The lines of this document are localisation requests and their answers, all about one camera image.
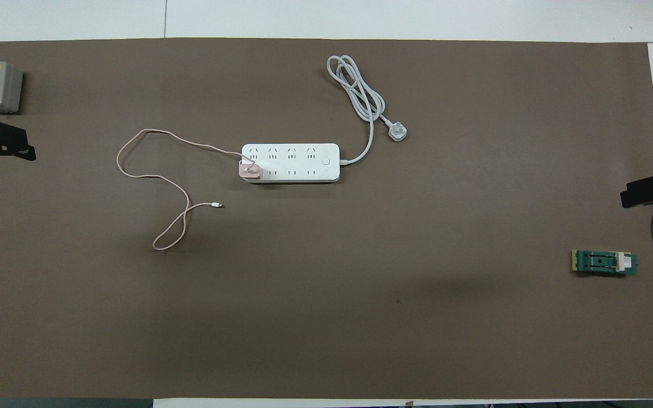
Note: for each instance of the pink charger adapter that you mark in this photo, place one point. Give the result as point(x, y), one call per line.
point(249, 171)

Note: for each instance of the white power strip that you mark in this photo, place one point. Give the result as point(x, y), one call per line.
point(298, 164)

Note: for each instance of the brown table mat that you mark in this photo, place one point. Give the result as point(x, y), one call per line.
point(304, 317)

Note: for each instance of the grey switch box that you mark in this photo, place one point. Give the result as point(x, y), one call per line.
point(6, 85)

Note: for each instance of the green knife switch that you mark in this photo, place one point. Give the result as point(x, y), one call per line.
point(598, 262)

